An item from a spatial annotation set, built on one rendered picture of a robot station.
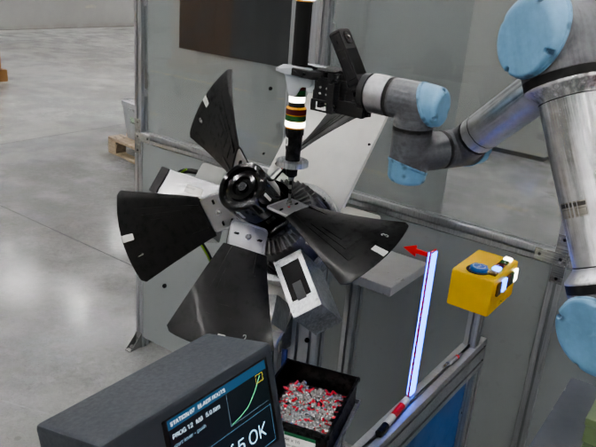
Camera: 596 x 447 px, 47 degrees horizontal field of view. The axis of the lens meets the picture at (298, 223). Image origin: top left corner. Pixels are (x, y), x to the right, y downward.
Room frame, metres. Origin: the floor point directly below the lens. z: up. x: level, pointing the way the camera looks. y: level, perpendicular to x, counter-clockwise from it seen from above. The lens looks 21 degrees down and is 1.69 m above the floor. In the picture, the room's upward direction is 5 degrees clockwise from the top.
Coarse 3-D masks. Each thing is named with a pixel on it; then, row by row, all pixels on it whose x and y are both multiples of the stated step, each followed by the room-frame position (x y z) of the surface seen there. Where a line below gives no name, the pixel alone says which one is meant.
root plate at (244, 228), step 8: (232, 224) 1.42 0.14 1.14; (240, 224) 1.43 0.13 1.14; (248, 224) 1.43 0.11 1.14; (232, 232) 1.41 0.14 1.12; (240, 232) 1.41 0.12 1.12; (248, 232) 1.42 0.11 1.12; (256, 232) 1.43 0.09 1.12; (264, 232) 1.44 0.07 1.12; (232, 240) 1.39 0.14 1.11; (240, 240) 1.40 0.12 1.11; (248, 240) 1.41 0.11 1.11; (256, 240) 1.42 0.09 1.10; (264, 240) 1.43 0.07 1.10; (248, 248) 1.40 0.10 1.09; (256, 248) 1.41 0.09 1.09; (264, 248) 1.42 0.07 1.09
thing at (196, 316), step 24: (216, 264) 1.35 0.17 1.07; (240, 264) 1.36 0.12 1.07; (264, 264) 1.39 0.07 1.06; (192, 288) 1.31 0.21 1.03; (216, 288) 1.31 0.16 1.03; (240, 288) 1.33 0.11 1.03; (264, 288) 1.35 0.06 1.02; (192, 312) 1.28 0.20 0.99; (216, 312) 1.28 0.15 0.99; (240, 312) 1.29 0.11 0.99; (264, 312) 1.31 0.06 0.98; (192, 336) 1.25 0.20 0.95; (264, 336) 1.27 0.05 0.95
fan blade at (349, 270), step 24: (288, 216) 1.37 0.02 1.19; (312, 216) 1.38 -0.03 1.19; (336, 216) 1.40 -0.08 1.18; (360, 216) 1.41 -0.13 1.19; (312, 240) 1.30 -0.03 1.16; (336, 240) 1.30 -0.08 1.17; (360, 240) 1.31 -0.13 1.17; (384, 240) 1.31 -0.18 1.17; (336, 264) 1.24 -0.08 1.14; (360, 264) 1.24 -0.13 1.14
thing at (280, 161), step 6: (282, 156) 1.45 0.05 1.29; (276, 162) 1.42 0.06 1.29; (282, 162) 1.40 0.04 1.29; (288, 162) 1.40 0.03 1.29; (294, 162) 1.41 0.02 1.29; (300, 162) 1.41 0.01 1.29; (306, 162) 1.41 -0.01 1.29; (282, 168) 1.40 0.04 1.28; (288, 168) 1.39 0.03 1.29; (294, 168) 1.39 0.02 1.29; (300, 168) 1.40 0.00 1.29; (306, 168) 1.41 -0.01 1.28
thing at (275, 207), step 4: (280, 200) 1.45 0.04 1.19; (284, 200) 1.46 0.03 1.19; (292, 200) 1.47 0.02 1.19; (296, 200) 1.47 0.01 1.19; (272, 204) 1.43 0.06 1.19; (276, 204) 1.43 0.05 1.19; (280, 204) 1.43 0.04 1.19; (284, 204) 1.44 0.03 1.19; (292, 204) 1.45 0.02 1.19; (300, 204) 1.45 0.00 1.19; (304, 204) 1.45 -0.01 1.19; (268, 208) 1.40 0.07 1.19; (272, 208) 1.40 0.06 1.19; (276, 208) 1.41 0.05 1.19; (284, 208) 1.41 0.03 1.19; (288, 208) 1.42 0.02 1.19; (292, 208) 1.42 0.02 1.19; (296, 208) 1.43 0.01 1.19; (300, 208) 1.43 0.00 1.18; (276, 212) 1.39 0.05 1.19; (280, 212) 1.39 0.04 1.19; (284, 212) 1.39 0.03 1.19; (288, 212) 1.40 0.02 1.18; (292, 212) 1.40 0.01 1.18
